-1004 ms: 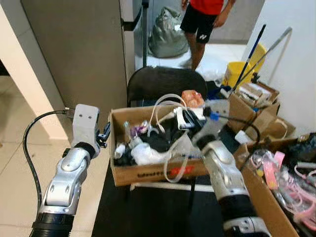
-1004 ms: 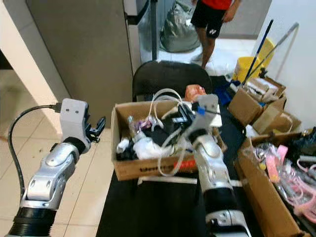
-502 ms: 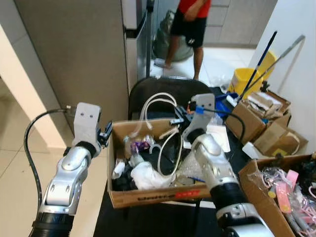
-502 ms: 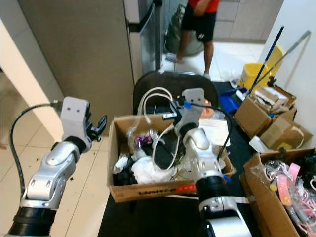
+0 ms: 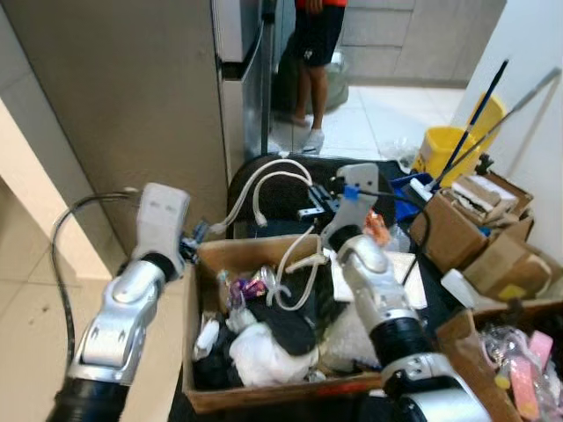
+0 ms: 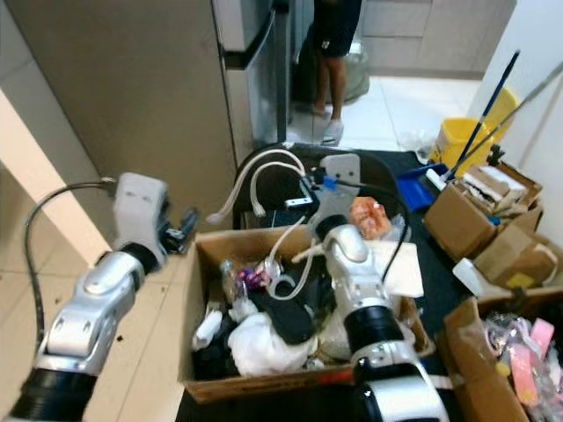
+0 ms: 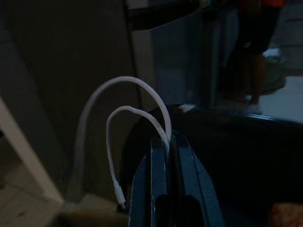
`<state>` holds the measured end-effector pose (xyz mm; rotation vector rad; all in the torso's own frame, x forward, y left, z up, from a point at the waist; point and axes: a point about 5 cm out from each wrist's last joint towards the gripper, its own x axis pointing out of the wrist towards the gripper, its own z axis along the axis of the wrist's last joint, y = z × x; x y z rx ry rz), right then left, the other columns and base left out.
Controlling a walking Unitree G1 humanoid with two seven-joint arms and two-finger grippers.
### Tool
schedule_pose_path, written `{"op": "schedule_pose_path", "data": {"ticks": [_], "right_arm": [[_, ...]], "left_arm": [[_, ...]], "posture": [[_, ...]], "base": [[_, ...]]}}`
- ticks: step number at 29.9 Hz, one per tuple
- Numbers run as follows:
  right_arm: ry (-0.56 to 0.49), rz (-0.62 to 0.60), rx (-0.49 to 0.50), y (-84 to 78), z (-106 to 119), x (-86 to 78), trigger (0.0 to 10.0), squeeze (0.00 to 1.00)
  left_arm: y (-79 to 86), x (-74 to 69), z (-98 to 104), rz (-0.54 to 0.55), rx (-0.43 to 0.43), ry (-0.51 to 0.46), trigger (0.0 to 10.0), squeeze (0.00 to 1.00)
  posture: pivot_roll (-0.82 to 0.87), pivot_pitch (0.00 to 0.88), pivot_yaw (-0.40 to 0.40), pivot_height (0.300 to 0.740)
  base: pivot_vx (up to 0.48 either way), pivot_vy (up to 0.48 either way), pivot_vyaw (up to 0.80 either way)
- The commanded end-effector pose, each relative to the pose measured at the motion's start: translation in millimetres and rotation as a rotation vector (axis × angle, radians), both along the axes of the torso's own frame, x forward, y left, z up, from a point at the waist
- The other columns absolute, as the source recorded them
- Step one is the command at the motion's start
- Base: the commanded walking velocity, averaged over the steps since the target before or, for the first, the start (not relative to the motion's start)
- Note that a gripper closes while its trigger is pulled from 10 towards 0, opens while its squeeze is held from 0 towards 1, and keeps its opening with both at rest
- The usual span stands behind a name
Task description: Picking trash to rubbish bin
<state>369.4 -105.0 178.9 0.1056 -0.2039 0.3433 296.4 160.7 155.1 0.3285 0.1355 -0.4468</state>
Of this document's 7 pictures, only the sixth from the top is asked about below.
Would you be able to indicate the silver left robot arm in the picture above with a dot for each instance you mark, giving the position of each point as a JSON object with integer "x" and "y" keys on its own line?
{"x": 88, "y": 316}

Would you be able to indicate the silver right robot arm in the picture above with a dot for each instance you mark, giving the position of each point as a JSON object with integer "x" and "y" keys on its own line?
{"x": 361, "y": 272}

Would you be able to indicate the black round rubbish bin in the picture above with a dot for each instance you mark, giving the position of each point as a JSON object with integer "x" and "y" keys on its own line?
{"x": 273, "y": 189}

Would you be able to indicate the large cardboard trash box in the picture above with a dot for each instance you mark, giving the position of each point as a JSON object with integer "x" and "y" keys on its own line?
{"x": 215, "y": 242}

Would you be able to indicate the white tangled tube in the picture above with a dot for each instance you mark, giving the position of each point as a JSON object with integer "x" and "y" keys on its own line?
{"x": 288, "y": 242}

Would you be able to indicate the orange crumpled wrapper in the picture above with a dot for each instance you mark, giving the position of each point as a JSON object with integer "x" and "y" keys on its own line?
{"x": 369, "y": 218}

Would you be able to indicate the purple shiny wrapper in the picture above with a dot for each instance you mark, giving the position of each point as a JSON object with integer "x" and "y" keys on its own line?
{"x": 246, "y": 277}

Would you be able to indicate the small white bottle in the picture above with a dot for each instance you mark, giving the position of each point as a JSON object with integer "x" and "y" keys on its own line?
{"x": 208, "y": 325}

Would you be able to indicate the blue dustpan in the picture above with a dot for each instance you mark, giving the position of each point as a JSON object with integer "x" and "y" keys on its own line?
{"x": 418, "y": 189}

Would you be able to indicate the clear plastic bag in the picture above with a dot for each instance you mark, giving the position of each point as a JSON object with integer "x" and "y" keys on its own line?
{"x": 415, "y": 143}

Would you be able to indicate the white paper sheet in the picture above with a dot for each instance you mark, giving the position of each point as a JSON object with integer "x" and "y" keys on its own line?
{"x": 400, "y": 268}

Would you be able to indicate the black shoe sole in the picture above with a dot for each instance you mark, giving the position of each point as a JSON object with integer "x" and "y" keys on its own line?
{"x": 286, "y": 316}

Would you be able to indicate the white crumpled plastic bag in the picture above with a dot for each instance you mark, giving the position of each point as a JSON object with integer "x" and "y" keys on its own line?
{"x": 264, "y": 347}

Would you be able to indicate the stainless steel refrigerator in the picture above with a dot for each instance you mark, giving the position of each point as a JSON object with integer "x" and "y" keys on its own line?
{"x": 132, "y": 88}

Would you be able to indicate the open cardboard box white contents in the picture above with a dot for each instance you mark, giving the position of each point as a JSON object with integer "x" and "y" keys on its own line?
{"x": 457, "y": 224}

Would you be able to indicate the person in dark shorts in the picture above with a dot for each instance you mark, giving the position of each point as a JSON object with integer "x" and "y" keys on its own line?
{"x": 336, "y": 35}

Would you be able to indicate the yellow mop bucket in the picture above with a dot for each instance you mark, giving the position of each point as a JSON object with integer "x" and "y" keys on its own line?
{"x": 457, "y": 141}

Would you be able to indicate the white plastic container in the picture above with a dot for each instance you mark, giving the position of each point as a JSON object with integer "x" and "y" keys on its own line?
{"x": 471, "y": 277}

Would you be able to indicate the grey kitchen cabinet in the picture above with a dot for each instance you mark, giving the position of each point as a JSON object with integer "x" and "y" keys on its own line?
{"x": 431, "y": 31}

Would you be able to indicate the cardboard box with pink packages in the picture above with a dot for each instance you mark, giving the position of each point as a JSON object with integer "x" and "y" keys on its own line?
{"x": 462, "y": 343}

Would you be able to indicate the cardboard box yellow sticker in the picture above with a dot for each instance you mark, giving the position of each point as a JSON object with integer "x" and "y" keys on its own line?
{"x": 515, "y": 255}

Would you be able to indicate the grey metal pole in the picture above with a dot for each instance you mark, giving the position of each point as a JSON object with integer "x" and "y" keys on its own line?
{"x": 532, "y": 88}

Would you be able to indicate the pink package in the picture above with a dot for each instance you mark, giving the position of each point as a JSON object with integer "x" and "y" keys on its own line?
{"x": 528, "y": 365}

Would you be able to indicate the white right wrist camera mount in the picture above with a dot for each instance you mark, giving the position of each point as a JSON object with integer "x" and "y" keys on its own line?
{"x": 339, "y": 189}

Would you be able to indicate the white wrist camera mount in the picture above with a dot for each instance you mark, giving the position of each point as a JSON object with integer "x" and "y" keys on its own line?
{"x": 339, "y": 189}
{"x": 141, "y": 211}

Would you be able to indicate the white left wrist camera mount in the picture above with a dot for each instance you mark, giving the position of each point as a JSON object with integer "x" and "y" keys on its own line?
{"x": 141, "y": 211}

